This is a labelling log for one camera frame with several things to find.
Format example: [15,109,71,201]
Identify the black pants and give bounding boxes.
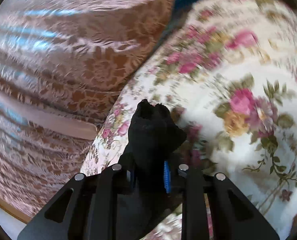
[116,99,187,239]

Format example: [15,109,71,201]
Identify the brown pink damask bedspread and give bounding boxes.
[0,0,174,217]

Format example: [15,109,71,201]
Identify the floral white bed sheet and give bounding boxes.
[81,0,297,239]

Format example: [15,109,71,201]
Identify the wooden bed frame edge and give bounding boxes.
[0,198,32,224]

